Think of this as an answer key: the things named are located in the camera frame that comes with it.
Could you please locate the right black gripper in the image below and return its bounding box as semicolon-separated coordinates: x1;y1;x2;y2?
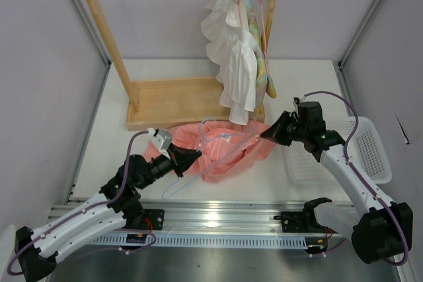
261;111;308;147

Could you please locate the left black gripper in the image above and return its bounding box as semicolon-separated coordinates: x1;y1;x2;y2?
138;143;202;190

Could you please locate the blue wire hanger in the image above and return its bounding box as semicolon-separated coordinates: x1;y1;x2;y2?
161;116;262;199

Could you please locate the pink pleated skirt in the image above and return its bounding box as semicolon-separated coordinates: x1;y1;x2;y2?
143;119;277;184

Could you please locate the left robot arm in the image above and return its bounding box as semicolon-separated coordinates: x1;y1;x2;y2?
12;144;202;281

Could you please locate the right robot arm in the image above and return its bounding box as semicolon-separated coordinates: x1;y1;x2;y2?
260;101;413;266

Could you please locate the pink hanger with floral garment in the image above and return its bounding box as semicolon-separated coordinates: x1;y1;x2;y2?
247;0;274;75

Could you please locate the pastel floral garment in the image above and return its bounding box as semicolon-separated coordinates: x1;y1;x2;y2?
249;13;277;122

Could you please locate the wooden clothes rack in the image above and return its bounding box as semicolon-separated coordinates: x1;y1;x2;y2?
85;0;276;131

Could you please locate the white plastic basket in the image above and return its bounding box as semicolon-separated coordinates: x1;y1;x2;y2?
284;116;392;186

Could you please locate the white ruffled garment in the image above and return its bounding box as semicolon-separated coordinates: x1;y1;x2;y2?
201;0;258;125

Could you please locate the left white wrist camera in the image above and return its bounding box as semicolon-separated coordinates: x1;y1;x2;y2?
147;128;172;156

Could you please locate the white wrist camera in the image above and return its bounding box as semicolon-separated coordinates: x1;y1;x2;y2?
293;96;305;106
147;128;172;156

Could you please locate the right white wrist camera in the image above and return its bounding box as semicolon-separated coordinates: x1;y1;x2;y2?
293;96;305;106

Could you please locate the aluminium mounting rail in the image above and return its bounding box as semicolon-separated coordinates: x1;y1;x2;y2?
49;198;361;238

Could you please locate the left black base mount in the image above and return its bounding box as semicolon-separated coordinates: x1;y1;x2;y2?
127;209;165;231

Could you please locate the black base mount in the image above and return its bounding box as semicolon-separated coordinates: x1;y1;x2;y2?
273;209;337;234
127;209;165;231

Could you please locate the slotted cable duct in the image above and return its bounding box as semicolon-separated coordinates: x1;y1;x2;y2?
90;232;322;250

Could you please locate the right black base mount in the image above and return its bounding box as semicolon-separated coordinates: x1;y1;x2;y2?
273;209;337;234

